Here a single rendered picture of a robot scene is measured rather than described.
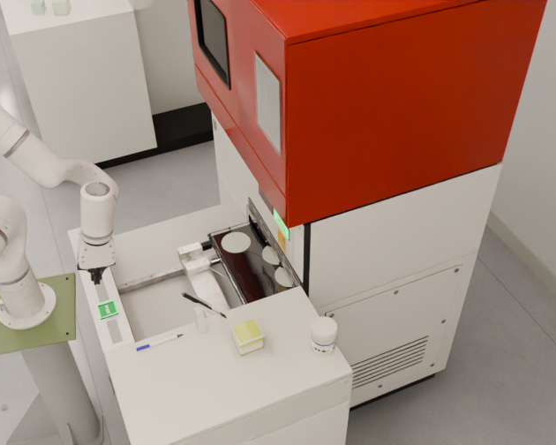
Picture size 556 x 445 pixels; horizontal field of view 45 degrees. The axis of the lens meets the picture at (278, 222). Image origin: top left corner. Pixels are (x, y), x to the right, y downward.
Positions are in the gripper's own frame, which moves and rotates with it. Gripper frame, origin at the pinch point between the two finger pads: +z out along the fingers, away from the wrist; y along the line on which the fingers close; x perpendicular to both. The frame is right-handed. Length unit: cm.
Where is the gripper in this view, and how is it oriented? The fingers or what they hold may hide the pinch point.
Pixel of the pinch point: (96, 276)
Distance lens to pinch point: 198.5
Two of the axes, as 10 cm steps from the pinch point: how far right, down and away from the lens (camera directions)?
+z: -1.8, 7.7, 6.2
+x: 4.0, 6.3, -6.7
